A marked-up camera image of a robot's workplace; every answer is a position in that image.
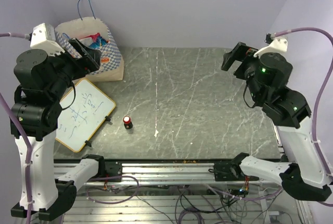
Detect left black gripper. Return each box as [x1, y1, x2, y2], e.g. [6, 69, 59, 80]
[46, 36, 101, 99]

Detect blue checkered paper bag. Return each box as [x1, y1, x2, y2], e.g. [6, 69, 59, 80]
[55, 14, 124, 82]

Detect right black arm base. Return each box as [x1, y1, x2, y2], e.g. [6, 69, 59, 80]
[213, 163, 245, 181]

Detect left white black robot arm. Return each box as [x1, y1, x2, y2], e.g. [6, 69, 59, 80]
[8, 39, 106, 222]

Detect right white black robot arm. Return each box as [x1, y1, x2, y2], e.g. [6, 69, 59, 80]
[221, 42, 332, 203]

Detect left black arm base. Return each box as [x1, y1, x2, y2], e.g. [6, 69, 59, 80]
[98, 161, 123, 182]

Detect red black small bottle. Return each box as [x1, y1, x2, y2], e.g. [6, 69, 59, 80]
[123, 116, 133, 130]

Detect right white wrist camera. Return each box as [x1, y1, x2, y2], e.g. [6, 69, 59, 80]
[253, 36, 288, 58]

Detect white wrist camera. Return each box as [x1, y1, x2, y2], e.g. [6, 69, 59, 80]
[30, 23, 65, 56]
[253, 36, 288, 58]

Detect small whiteboard with yellow frame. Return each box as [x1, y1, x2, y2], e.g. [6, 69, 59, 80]
[56, 79, 116, 153]

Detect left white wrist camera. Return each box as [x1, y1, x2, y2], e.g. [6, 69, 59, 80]
[30, 23, 65, 56]

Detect aluminium rail frame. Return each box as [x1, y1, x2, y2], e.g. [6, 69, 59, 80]
[53, 161, 289, 186]

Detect loose cables under table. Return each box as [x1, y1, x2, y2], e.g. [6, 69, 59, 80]
[85, 176, 287, 224]

